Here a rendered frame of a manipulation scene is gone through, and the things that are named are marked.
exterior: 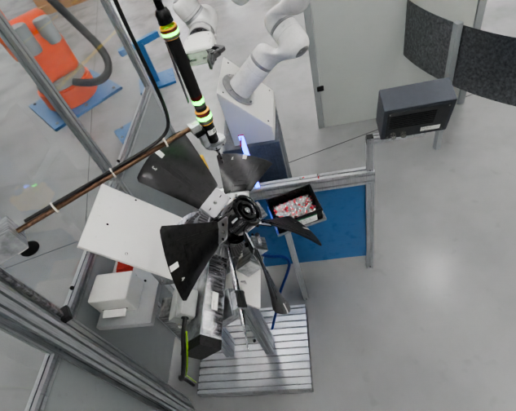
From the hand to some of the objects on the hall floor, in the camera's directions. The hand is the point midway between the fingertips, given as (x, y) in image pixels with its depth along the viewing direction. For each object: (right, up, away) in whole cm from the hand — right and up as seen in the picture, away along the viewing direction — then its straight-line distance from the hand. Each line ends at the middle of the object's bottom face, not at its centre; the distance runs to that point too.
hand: (196, 65), depth 107 cm
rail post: (+89, -78, +130) cm, 175 cm away
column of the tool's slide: (-21, -152, +99) cm, 183 cm away
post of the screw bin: (+48, -97, +126) cm, 166 cm away
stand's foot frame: (+17, -125, +110) cm, 168 cm away
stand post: (+26, -124, +109) cm, 167 cm away
